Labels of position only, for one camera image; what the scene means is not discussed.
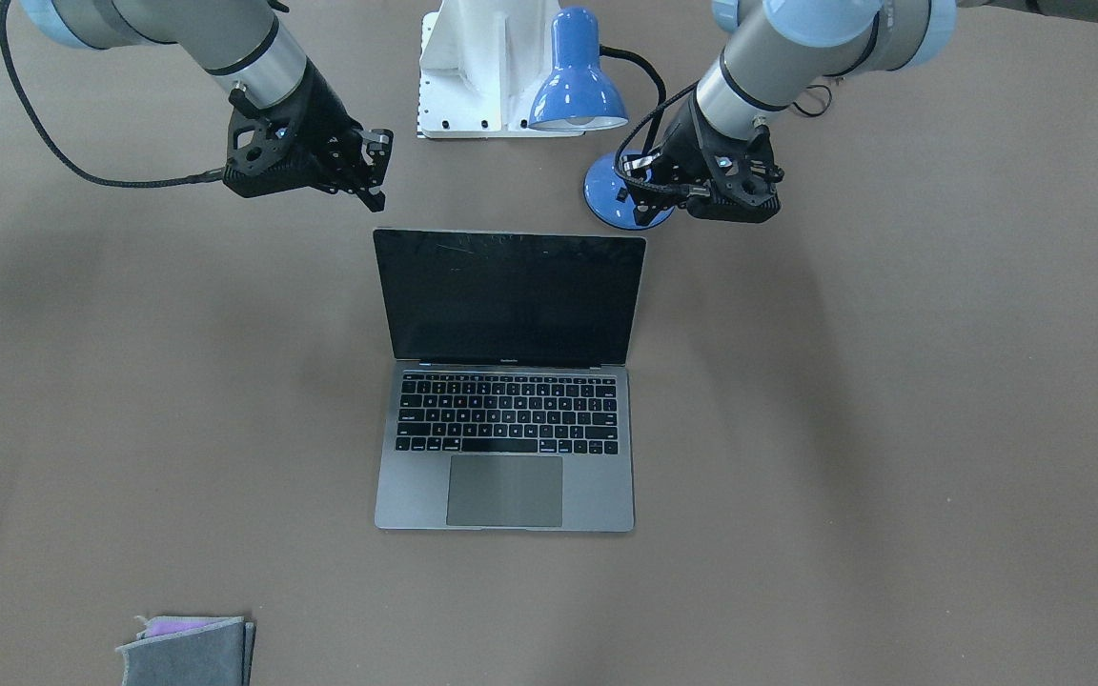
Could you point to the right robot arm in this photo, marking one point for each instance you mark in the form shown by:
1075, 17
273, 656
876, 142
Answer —
242, 45

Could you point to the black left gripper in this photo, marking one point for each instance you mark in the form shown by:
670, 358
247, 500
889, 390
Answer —
676, 152

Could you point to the blue desk lamp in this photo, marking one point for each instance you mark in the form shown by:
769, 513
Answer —
577, 96

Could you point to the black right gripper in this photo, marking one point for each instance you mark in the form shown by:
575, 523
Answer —
322, 108

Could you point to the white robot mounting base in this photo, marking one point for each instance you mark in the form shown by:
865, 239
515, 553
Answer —
482, 63

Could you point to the folded grey cloth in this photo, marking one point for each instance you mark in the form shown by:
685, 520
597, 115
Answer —
190, 650

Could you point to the grey laptop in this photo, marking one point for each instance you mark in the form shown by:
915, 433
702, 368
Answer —
509, 406

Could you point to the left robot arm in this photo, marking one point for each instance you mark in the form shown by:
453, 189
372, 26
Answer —
776, 49

